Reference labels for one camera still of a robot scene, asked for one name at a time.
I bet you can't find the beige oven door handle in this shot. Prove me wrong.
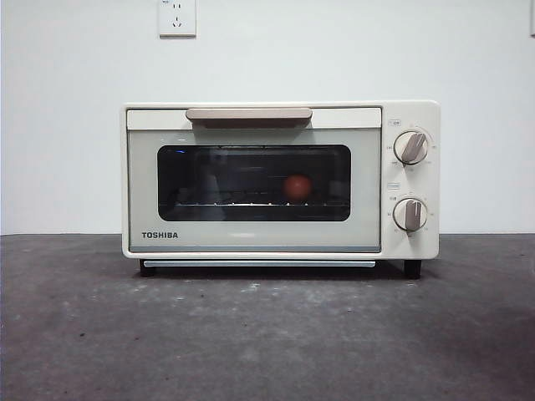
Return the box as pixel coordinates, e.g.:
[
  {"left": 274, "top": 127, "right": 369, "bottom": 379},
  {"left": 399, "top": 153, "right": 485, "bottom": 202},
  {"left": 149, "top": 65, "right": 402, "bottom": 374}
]
[{"left": 186, "top": 107, "right": 313, "bottom": 129}]

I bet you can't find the silver oven crumb tray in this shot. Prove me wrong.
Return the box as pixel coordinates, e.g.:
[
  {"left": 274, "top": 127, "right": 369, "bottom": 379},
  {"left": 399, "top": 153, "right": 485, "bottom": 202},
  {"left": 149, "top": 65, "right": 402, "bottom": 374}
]
[{"left": 143, "top": 260, "right": 376, "bottom": 269}]

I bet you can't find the cream oven knob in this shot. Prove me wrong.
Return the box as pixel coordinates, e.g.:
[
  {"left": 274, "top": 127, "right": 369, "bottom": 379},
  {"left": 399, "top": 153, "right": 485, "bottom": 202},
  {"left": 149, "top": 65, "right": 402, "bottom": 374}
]
[
  {"left": 394, "top": 197, "right": 429, "bottom": 232},
  {"left": 395, "top": 130, "right": 431, "bottom": 165}
]

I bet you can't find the cream Toshiba toaster oven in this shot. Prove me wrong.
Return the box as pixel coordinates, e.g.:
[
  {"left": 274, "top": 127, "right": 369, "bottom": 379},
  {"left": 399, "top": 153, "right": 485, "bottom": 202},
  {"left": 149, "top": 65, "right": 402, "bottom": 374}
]
[{"left": 120, "top": 99, "right": 442, "bottom": 280}]

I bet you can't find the metal oven wire rack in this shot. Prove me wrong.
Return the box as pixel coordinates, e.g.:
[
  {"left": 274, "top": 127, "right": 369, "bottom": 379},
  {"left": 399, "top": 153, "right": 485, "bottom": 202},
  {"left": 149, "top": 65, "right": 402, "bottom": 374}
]
[{"left": 174, "top": 201, "right": 349, "bottom": 209}]

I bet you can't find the white wall socket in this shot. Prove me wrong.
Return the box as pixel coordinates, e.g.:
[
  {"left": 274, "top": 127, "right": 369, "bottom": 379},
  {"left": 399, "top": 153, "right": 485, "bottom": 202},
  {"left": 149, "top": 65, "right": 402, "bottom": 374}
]
[{"left": 158, "top": 0, "right": 197, "bottom": 38}]

